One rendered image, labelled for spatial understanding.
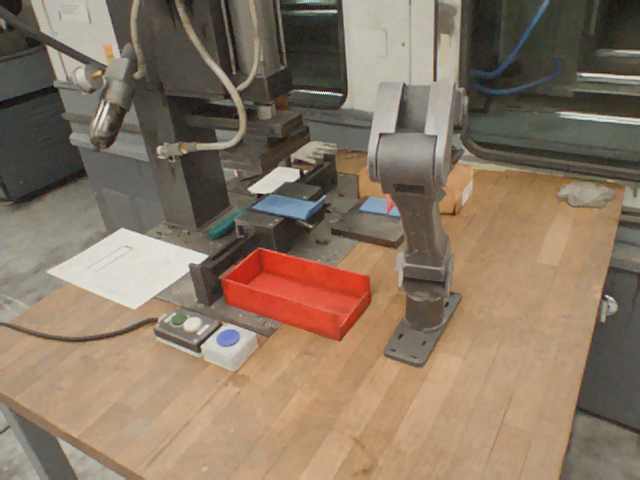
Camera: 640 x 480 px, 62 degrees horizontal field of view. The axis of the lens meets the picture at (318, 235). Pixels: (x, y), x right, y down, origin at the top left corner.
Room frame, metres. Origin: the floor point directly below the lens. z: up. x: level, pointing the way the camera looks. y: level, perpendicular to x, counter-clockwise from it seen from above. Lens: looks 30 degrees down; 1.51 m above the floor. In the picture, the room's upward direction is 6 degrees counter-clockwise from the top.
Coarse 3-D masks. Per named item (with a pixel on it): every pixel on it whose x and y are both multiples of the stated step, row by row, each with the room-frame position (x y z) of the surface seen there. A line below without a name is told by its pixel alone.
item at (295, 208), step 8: (264, 200) 1.06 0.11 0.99; (272, 200) 1.06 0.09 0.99; (280, 200) 1.05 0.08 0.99; (288, 200) 1.05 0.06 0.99; (296, 200) 1.05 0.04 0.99; (320, 200) 0.98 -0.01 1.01; (256, 208) 1.03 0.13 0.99; (264, 208) 1.02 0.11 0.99; (272, 208) 1.02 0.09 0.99; (280, 208) 1.02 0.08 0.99; (288, 208) 1.01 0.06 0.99; (296, 208) 1.01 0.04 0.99; (304, 208) 1.00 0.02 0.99; (312, 208) 0.96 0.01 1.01; (296, 216) 0.97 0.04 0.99; (304, 216) 0.97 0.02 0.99
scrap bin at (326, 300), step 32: (256, 256) 0.90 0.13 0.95; (288, 256) 0.87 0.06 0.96; (224, 288) 0.81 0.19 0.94; (256, 288) 0.77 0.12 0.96; (288, 288) 0.84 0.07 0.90; (320, 288) 0.83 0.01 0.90; (352, 288) 0.79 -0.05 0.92; (288, 320) 0.73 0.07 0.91; (320, 320) 0.69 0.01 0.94; (352, 320) 0.71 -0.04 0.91
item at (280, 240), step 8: (312, 200) 1.07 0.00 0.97; (312, 216) 1.06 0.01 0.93; (320, 216) 1.09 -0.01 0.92; (240, 224) 0.99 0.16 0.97; (256, 232) 0.97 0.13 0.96; (264, 232) 0.95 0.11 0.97; (272, 232) 0.94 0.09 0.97; (280, 232) 0.96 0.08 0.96; (288, 232) 0.98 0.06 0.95; (264, 240) 0.96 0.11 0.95; (272, 240) 0.94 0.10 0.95; (280, 240) 0.96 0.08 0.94; (288, 240) 0.98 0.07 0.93; (272, 248) 0.95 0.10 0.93; (280, 248) 0.96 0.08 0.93; (288, 248) 0.98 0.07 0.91
